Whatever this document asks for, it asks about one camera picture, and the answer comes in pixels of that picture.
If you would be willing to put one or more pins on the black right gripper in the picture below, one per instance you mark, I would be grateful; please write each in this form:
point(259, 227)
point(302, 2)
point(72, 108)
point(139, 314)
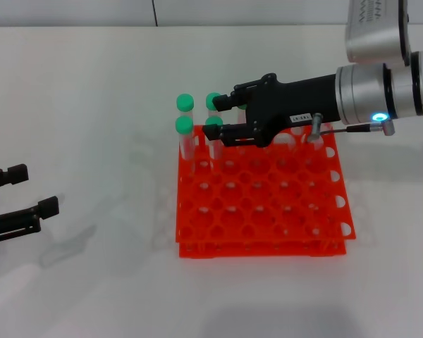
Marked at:
point(285, 102)

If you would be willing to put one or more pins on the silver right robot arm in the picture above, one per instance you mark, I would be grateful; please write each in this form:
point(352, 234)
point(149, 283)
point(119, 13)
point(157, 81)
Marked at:
point(373, 91)

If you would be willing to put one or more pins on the orange test tube rack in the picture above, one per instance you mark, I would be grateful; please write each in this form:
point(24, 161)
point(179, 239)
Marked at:
point(250, 246)

